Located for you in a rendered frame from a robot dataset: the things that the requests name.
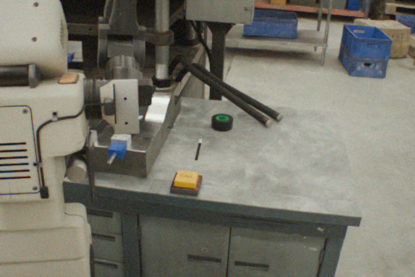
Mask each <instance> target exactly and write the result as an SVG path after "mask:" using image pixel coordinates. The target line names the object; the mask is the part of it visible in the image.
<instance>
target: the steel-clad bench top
mask: <svg viewBox="0 0 415 277"><path fill-rule="evenodd" d="M266 106H268V107H269V108H271V109H273V110H275V111H277V112H278V113H280V114H282V115H283V119H282V120H281V121H280V122H279V121H276V120H275V119H273V118H271V117H270V116H268V115H267V114H264V113H263V112H261V111H259V110H258V109H256V108H254V107H253V106H252V107H253V108H254V109H256V110H257V111H258V112H260V113H262V114H263V115H264V116H266V117H267V118H269V119H270V120H271V121H272V125H271V126H270V127H266V126H265V125H263V124H262V123H260V122H259V121H258V120H256V119H255V118H253V117H252V116H251V115H249V114H248V113H246V112H245V111H244V110H242V109H240V108H239V107H238V106H236V105H235V104H233V103H232V102H230V101H216V100H209V99H196V98H189V97H181V110H180V113H179V114H178V117H177V118H176V121H175V122H174V124H173V128H172V129H171V131H170V132H169V135H168V136H167V139H166V140H165V143H164V144H163V146H162V148H161V150H160V152H159V154H158V156H157V158H156V160H155V162H154V164H153V166H152V168H151V170H150V172H149V174H148V176H147V177H146V178H143V177H138V176H128V175H119V174H113V173H103V172H98V171H94V173H95V186H98V187H107V188H112V189H121V190H127V191H135V192H141V193H150V194H155V195H165V196H170V197H180V198H186V199H196V200H206V201H212V202H222V203H228V204H238V205H244V206H255V207H261V208H272V209H279V210H290V211H302V212H308V213H320V214H327V215H339V216H346V217H358V218H362V213H361V207H360V204H359V200H358V196H357V191H356V188H355V183H354V180H353V175H352V172H351V167H350V163H349V160H348V155H347V152H346V147H345V144H344V140H343V137H342V132H341V129H340V125H339V121H338V117H337V113H336V112H328V111H321V110H308V109H301V108H289V107H282V106H269V105H266ZM215 114H228V115H230V116H232V117H233V128H232V129H231V130H229V131H225V132H221V131H217V130H214V129H212V127H211V117H212V116H213V115H215ZM199 139H202V144H201V147H200V152H199V156H198V160H195V156H196V151H197V147H198V142H199ZM178 170H182V171H192V172H198V175H202V184H201V186H200V191H199V193H198V196H192V195H182V194H176V193H170V186H171V184H172V181H173V179H174V176H175V174H176V173H177V172H178Z"/></svg>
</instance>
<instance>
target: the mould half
mask: <svg viewBox="0 0 415 277"><path fill-rule="evenodd" d="M180 110H181V96H177V95H174V91H169V90H155V91H154V94H153V96H152V105H151V106H149V108H148V112H147V116H146V118H145V121H144V123H143V124H142V125H141V127H140V128H139V133H138V134H135V136H133V137H132V138H131V142H132V143H131V144H130V146H129V148H127V149H126V154H125V156H124V157H123V159H118V158H115V159H114V161H113V162H112V164H111V165H110V166H108V165H106V163H107V162H108V160H109V159H110V158H109V157H108V149H109V147H110V145H111V144H112V141H111V138H112V137H113V135H114V128H113V126H111V124H108V125H107V126H106V127H105V129H104V130H103V131H102V132H100V133H99V134H97V138H98V139H97V140H96V142H95V143H94V149H93V163H94V171H98V172H103V173H113V174H119V175H128V176H138V177H143V178H146V177H147V176H148V174H149V172H150V170H151V168H152V166H153V164H154V162H155V160H156V158H157V156H158V154H159V152H160V150H161V148H162V146H163V144H164V143H165V140H166V139H167V136H168V135H169V132H170V131H171V128H167V125H173V124H174V122H175V121H176V118H177V117H178V114H179V113H180ZM99 120H100V119H97V118H96V119H90V120H89V123H88V126H90V128H91V129H92V128H93V127H94V126H95V124H96V123H97V122H98V121H99ZM70 157H71V156H70V155H65V164H66V167H67V164H68V160H69V158H70Z"/></svg>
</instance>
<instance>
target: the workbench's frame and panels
mask: <svg viewBox="0 0 415 277"><path fill-rule="evenodd" d="M62 187H63V192H64V203H81V204H83V205H84V206H85V207H86V215H87V222H88V224H89V225H90V228H91V239H92V245H93V253H94V260H95V277H335V273H336V269H337V265H338V261H339V258H340V253H341V250H342V246H343V243H344V240H345V236H346V232H347V229H348V226H356V227H359V226H360V223H361V219H362V218H358V217H346V216H339V215H327V214H320V213H308V212H302V211H290V210H279V209H272V208H261V207H255V206H244V205H238V204H228V203H222V202H212V201H206V200H196V199H186V198H180V197H170V196H165V195H155V194H150V193H141V192H135V191H127V190H121V189H112V188H107V187H98V186H95V197H94V203H91V195H90V188H89V185H84V184H76V183H71V182H63V184H62Z"/></svg>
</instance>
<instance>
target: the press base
mask: <svg viewBox="0 0 415 277"><path fill-rule="evenodd" d="M203 63H204V52H203V53H202V55H201V57H200V59H199V60H198V62H197V64H201V65H203ZM179 96H181V97H189V98H196V99H202V81H201V80H199V79H198V78H196V77H195V76H194V75H192V74H191V75H190V76H189V78H188V80H187V82H186V83H185V86H184V87H183V89H182V91H181V92H180V94H179Z"/></svg>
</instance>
